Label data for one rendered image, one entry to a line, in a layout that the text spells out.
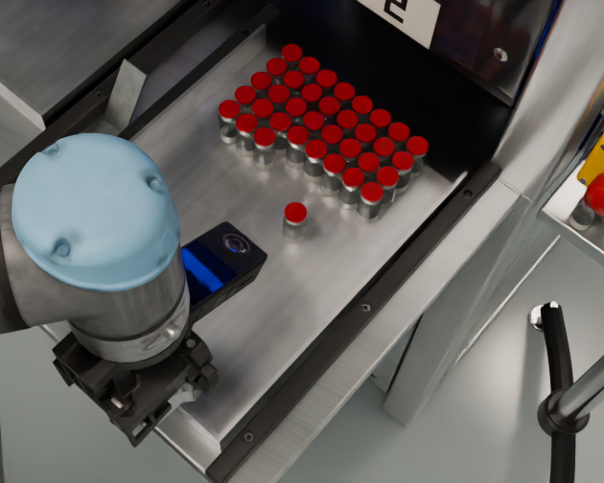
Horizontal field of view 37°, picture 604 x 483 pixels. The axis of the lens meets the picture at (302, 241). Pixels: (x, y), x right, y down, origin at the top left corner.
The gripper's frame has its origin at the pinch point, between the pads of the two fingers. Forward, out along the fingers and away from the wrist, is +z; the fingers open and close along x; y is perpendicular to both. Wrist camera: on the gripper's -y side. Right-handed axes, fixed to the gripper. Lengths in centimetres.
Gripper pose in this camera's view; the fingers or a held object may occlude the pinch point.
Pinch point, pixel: (179, 379)
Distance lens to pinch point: 77.2
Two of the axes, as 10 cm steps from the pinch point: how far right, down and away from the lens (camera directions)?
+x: 7.6, 6.0, -2.5
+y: -6.5, 6.7, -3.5
